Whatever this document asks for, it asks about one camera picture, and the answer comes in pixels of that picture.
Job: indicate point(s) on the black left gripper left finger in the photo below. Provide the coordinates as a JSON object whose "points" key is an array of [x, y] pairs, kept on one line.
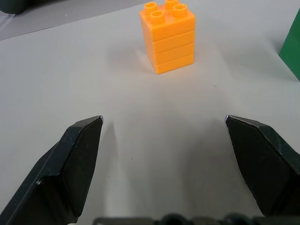
{"points": [[58, 173]]}

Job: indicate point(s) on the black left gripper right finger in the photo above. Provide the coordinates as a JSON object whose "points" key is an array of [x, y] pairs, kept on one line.
{"points": [[264, 168]]}

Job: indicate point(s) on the green object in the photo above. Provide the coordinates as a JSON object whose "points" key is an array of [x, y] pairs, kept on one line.
{"points": [[291, 49]]}

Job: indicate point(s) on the orange toy brick stack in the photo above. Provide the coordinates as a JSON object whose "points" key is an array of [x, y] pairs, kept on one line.
{"points": [[169, 37]]}

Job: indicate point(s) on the dark rounded object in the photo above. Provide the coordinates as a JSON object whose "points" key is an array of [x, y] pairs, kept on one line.
{"points": [[12, 5]]}

